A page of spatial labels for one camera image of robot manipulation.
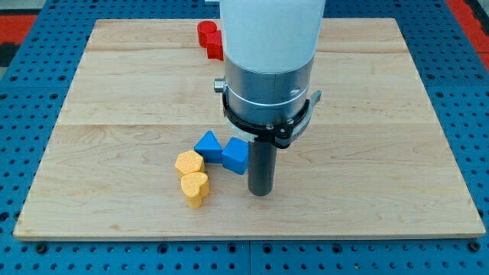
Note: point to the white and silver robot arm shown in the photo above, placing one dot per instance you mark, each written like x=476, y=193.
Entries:
x=269, y=47

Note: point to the red star block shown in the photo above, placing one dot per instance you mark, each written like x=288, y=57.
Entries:
x=214, y=47

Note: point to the light wooden board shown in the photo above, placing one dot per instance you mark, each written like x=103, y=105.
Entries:
x=373, y=162

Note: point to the blue cube block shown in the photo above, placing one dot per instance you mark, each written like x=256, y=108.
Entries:
x=235, y=156

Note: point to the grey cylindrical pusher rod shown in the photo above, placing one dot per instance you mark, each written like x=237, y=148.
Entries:
x=262, y=159

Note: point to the blue triangle block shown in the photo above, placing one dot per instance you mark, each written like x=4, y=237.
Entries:
x=209, y=148

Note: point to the yellow hexagon block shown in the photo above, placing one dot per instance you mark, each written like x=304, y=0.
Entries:
x=189, y=162

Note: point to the yellow heart block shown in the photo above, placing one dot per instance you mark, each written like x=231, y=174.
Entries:
x=195, y=187

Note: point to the red cylinder block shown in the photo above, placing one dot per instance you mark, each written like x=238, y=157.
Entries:
x=204, y=28

